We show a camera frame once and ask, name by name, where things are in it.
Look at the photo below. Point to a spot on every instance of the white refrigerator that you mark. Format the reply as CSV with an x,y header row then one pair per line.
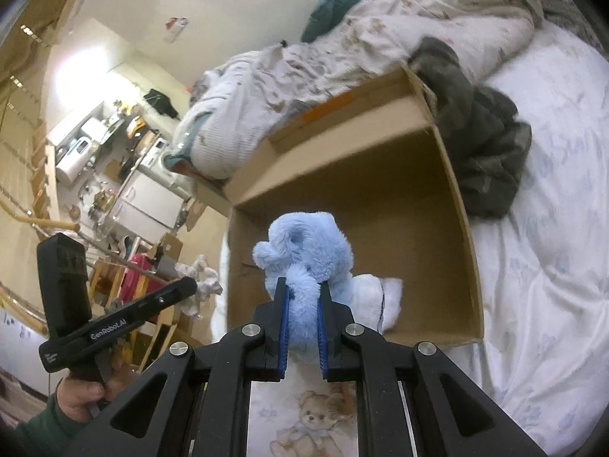
x,y
142,202

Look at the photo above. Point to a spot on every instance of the grey white plush toy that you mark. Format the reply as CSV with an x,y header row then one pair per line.
x,y
202,283

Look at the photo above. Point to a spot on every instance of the teal pillow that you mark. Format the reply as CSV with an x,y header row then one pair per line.
x,y
333,9

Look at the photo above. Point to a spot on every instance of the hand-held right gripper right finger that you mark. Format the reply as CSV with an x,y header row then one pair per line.
x,y
323,331

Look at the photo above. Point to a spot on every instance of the white bear print bedsheet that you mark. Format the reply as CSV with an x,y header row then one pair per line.
x,y
537,228

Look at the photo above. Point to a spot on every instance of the white washing machine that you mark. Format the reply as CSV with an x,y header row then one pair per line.
x,y
159,154

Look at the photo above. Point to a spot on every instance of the blue plush toy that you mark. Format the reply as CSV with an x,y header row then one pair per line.
x,y
309,271

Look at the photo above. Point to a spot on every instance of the black hanging garment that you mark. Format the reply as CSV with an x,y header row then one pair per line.
x,y
161,101

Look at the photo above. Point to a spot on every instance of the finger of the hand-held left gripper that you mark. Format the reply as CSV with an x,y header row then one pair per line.
x,y
173,291

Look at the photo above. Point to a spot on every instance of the dark grey garment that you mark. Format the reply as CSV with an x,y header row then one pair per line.
x,y
476,143

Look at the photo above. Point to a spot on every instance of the wall sticker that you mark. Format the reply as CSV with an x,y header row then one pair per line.
x,y
175,26

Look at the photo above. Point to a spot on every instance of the wooden wardrobe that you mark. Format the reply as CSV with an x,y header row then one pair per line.
x,y
28,104

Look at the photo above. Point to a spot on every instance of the floral patterned comforter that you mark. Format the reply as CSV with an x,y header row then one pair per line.
x,y
333,66

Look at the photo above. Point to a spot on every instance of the wooden chair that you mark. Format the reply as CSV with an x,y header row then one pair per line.
x,y
142,314

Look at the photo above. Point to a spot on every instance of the person's left hand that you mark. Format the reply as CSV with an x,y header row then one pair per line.
x,y
83,392

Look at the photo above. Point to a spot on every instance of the pink bag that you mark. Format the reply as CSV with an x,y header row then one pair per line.
x,y
135,278

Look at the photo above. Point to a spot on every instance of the person's left forearm green sleeve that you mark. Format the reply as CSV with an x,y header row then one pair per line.
x,y
40,431

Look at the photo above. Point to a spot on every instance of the cardboard box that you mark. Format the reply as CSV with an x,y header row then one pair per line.
x,y
361,209

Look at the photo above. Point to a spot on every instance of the white microwave oven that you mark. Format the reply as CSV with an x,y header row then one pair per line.
x,y
73,159

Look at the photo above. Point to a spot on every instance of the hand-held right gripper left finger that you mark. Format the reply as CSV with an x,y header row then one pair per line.
x,y
282,328

